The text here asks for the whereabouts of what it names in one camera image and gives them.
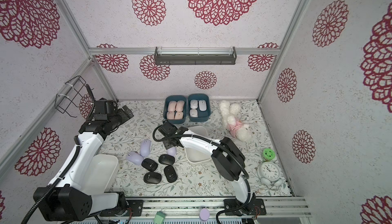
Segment black mouse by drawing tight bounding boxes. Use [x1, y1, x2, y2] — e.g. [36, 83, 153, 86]
[158, 154, 175, 165]
[144, 172, 162, 184]
[164, 165, 178, 183]
[141, 158, 158, 172]

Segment teal storage box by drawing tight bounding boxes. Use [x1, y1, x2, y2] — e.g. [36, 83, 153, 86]
[187, 93, 211, 122]
[163, 95, 187, 124]

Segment purple mouse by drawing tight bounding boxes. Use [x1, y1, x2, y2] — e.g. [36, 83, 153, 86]
[140, 139, 152, 158]
[126, 151, 144, 165]
[166, 147, 177, 157]

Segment white tray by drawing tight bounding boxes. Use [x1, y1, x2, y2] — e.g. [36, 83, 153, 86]
[185, 125, 211, 165]
[81, 154, 119, 195]

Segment white mouse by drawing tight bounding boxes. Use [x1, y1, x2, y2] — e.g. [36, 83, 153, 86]
[189, 99, 199, 109]
[199, 100, 207, 112]
[189, 109, 198, 118]

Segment white tray front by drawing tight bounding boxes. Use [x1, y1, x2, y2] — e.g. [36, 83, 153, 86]
[81, 154, 119, 195]

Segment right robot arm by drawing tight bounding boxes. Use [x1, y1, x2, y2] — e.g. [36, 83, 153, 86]
[152, 120, 256, 222]

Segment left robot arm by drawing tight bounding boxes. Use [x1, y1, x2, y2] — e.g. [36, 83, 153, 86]
[22, 85, 134, 224]

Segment white plush toy pink dress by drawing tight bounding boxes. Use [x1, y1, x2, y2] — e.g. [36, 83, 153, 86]
[219, 100, 252, 142]

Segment green connector block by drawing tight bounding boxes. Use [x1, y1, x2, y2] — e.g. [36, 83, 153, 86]
[154, 211, 166, 224]

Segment purple round cap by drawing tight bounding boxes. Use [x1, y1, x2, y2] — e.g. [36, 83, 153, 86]
[199, 208, 210, 222]

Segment green round toy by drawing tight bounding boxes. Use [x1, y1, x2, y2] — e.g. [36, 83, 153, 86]
[262, 148, 276, 162]

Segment white alarm clock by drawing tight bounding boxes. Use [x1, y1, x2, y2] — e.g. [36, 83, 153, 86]
[257, 162, 284, 187]

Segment black wire wall rack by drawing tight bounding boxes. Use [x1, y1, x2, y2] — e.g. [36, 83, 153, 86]
[54, 75, 94, 119]

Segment dark wall shelf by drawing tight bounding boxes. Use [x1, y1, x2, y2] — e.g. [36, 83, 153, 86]
[153, 47, 237, 66]

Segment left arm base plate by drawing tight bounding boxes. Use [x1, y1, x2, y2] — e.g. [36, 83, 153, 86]
[100, 199, 144, 217]

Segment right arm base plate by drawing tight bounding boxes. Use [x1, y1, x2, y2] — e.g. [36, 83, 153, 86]
[224, 198, 266, 216]

